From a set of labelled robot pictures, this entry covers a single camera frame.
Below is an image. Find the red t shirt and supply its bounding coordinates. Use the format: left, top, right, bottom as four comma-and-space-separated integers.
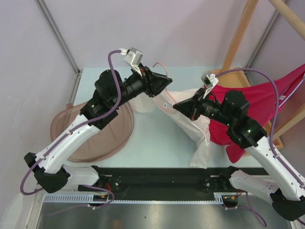
209, 65, 305, 163

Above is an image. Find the brown translucent plastic basket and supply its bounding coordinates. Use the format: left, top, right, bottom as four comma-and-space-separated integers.
50, 103, 134, 163

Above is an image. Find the wooden clothes rack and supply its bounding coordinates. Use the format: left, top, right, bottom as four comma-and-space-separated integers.
204, 0, 305, 148

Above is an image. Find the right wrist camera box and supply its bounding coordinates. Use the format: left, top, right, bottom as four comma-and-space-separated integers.
201, 73, 219, 93

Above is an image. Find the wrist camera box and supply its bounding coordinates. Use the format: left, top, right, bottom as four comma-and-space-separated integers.
201, 73, 219, 93
124, 47, 143, 66

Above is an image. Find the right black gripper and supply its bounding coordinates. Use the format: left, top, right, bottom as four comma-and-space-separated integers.
173, 88, 234, 127

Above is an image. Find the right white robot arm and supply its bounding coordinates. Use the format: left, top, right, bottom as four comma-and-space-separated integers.
173, 88, 305, 221

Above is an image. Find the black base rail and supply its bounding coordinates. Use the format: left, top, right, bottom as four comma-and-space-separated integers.
78, 166, 248, 201

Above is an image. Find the white t shirt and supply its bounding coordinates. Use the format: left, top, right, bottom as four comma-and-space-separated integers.
129, 89, 211, 169

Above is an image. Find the white cable duct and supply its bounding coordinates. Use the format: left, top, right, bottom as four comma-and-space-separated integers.
43, 193, 224, 205

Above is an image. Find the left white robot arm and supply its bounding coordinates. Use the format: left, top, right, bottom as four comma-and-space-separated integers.
20, 64, 173, 195

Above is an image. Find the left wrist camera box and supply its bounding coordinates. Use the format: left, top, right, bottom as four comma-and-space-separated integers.
124, 47, 143, 66

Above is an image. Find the blue wire hanger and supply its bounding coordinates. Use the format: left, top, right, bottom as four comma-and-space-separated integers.
279, 75, 305, 107

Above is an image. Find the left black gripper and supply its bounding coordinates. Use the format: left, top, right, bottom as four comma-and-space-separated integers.
112, 62, 172, 108

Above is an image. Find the pink wire hanger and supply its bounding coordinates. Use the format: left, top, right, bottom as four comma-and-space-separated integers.
153, 62, 177, 115

